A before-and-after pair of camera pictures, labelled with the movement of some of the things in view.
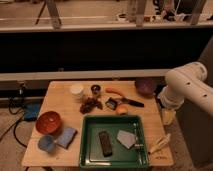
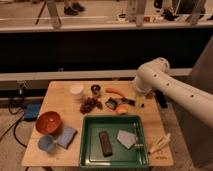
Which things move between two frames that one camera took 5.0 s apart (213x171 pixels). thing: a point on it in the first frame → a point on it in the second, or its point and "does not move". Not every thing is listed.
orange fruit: x=123 y=108 does not move
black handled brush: x=113 y=102 does not move
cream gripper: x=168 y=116 → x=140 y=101
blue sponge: x=66 y=137 does not move
